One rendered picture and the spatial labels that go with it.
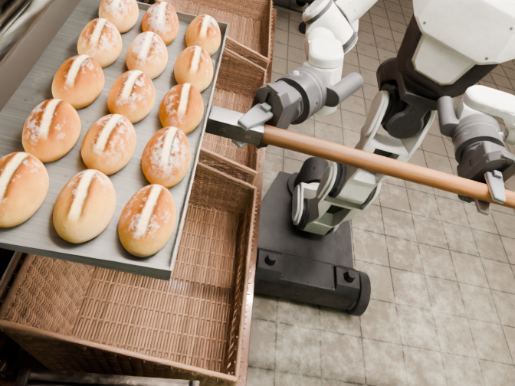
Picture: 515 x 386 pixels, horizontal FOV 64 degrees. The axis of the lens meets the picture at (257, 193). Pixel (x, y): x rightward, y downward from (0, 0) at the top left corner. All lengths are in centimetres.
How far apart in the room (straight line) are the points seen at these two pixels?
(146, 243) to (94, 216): 7
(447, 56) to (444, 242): 160
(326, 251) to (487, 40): 114
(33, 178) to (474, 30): 94
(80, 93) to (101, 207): 20
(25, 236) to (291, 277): 133
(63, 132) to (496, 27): 91
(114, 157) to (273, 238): 134
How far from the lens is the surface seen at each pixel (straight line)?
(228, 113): 66
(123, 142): 57
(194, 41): 79
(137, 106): 63
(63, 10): 46
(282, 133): 67
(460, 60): 115
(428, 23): 112
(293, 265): 178
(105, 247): 53
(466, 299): 247
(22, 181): 53
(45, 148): 58
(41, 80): 72
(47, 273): 99
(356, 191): 149
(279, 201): 197
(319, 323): 194
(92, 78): 66
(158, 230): 49
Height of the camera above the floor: 165
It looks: 49 degrees down
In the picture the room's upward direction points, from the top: 25 degrees clockwise
